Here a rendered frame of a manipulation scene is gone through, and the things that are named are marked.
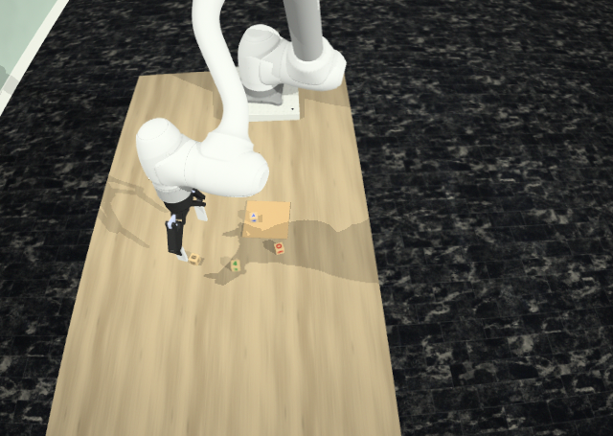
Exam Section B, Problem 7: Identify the tan flat mat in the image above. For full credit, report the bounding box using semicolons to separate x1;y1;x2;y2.
242;200;290;239

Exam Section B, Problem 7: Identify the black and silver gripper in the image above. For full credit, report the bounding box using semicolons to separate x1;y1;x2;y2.
164;188;208;262

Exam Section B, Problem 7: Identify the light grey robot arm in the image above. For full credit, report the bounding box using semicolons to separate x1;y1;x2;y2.
136;0;347;203

